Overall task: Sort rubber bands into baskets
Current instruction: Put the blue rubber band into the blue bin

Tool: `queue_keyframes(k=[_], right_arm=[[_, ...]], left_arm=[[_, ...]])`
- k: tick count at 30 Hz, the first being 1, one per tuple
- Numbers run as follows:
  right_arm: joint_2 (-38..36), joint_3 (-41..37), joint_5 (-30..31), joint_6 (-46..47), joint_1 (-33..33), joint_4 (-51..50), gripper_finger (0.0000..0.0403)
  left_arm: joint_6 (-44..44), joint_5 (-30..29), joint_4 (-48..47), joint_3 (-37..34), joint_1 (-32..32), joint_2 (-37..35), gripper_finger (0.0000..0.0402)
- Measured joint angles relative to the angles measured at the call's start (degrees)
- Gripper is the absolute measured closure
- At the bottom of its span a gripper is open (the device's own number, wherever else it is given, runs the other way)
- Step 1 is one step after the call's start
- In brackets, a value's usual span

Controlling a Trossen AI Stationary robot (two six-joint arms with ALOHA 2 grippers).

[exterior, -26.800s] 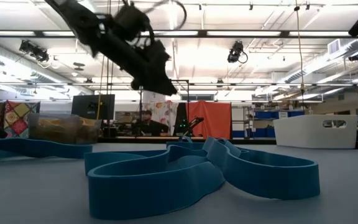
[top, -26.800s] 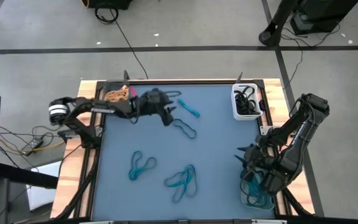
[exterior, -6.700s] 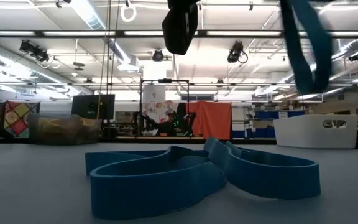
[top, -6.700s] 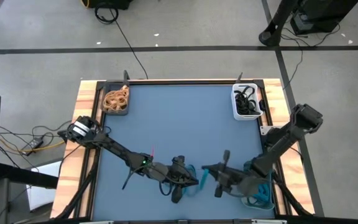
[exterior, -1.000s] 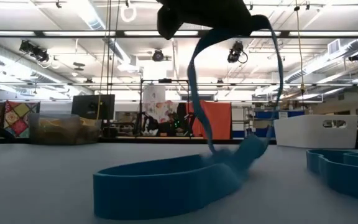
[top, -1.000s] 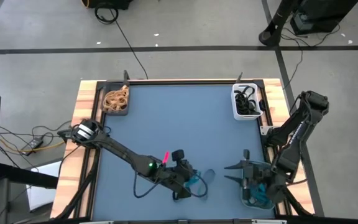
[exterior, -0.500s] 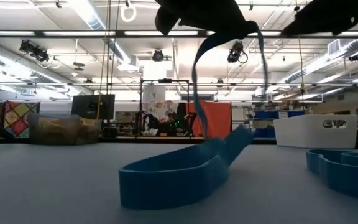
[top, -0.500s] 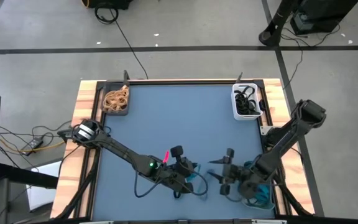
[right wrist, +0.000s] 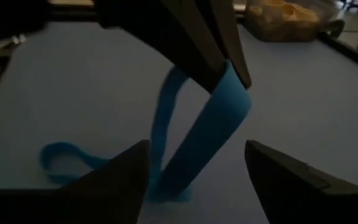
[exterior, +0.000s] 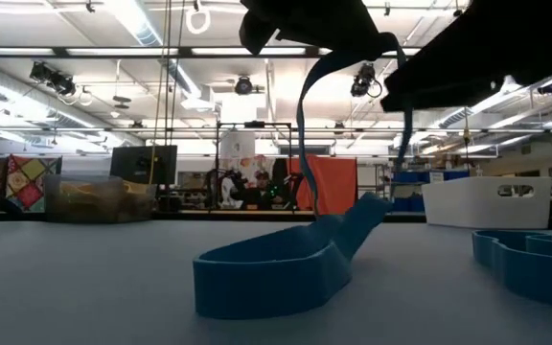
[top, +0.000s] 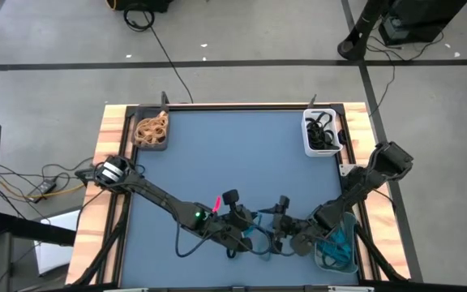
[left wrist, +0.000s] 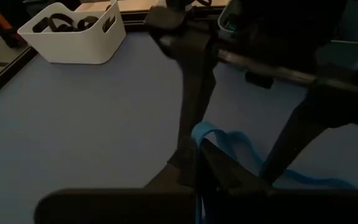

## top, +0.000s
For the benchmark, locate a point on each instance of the black power brick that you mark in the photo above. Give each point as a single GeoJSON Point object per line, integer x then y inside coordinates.
{"type": "Point", "coordinates": [46, 187]}

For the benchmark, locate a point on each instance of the white panel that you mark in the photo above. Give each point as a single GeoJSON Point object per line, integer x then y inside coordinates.
{"type": "Point", "coordinates": [55, 255]}

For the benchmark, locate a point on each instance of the grey plastic basket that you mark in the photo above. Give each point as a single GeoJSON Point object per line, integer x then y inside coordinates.
{"type": "Point", "coordinates": [150, 108]}

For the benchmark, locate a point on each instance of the black support beam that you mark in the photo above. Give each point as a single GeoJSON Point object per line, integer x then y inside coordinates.
{"type": "Point", "coordinates": [35, 231]}

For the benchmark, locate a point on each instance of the red tape tag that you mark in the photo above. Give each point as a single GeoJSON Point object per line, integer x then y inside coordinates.
{"type": "Point", "coordinates": [216, 204]}

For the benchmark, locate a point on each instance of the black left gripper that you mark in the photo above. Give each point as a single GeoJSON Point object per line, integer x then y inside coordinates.
{"type": "Point", "coordinates": [229, 227]}

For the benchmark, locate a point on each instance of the teal plastic basket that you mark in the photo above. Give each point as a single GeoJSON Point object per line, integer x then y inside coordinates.
{"type": "Point", "coordinates": [355, 243]}

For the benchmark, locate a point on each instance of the silver metal bracket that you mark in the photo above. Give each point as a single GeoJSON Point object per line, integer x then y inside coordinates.
{"type": "Point", "coordinates": [344, 169]}

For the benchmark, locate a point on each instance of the white plastic basket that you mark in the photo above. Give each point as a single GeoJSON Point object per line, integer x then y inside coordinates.
{"type": "Point", "coordinates": [308, 152]}

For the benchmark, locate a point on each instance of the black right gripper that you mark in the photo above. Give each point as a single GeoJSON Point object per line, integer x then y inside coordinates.
{"type": "Point", "coordinates": [298, 233]}

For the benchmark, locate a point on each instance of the black stand pole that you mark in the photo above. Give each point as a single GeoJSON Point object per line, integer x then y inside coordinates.
{"type": "Point", "coordinates": [355, 44]}

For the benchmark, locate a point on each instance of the blue table mat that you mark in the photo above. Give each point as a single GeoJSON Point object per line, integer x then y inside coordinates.
{"type": "Point", "coordinates": [233, 162]}

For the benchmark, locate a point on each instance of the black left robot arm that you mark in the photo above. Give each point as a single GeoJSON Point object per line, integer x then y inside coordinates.
{"type": "Point", "coordinates": [156, 196]}

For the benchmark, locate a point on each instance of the white strip light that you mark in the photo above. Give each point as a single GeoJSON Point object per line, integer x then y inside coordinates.
{"type": "Point", "coordinates": [126, 290]}
{"type": "Point", "coordinates": [351, 289]}

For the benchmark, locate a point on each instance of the black upright frame post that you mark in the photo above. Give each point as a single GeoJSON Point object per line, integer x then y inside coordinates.
{"type": "Point", "coordinates": [312, 100]}
{"type": "Point", "coordinates": [164, 98]}

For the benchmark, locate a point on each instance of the black equipment base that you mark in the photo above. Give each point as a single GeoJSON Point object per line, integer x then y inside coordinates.
{"type": "Point", "coordinates": [144, 4]}

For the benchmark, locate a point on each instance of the black equipment case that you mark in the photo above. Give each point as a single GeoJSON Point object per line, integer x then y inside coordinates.
{"type": "Point", "coordinates": [428, 16]}

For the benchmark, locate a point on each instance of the tan rubber band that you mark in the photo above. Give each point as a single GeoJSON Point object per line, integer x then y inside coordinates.
{"type": "Point", "coordinates": [151, 121]}
{"type": "Point", "coordinates": [158, 131]}
{"type": "Point", "coordinates": [142, 140]}
{"type": "Point", "coordinates": [142, 125]}
{"type": "Point", "coordinates": [156, 141]}
{"type": "Point", "coordinates": [163, 117]}

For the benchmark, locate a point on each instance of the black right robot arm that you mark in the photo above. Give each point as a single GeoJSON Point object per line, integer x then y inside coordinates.
{"type": "Point", "coordinates": [363, 182]}

